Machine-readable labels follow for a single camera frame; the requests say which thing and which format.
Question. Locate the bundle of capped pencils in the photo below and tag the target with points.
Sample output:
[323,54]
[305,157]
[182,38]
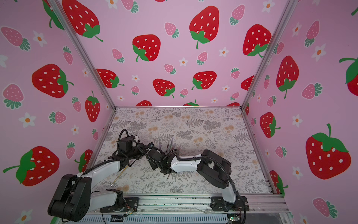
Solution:
[170,147]

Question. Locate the yellow pencil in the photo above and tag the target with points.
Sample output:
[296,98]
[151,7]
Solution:
[119,176]

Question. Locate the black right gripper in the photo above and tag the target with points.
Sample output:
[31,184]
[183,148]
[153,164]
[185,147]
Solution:
[165,170]

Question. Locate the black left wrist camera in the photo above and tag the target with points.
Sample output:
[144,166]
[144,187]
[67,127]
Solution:
[127,144]

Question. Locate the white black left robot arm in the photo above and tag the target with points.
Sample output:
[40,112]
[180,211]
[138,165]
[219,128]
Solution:
[74,196]

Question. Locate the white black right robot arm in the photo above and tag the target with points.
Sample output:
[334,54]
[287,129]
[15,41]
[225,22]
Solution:
[212,167]

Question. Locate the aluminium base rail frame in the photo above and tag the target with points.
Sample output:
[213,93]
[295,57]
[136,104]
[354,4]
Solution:
[193,209]

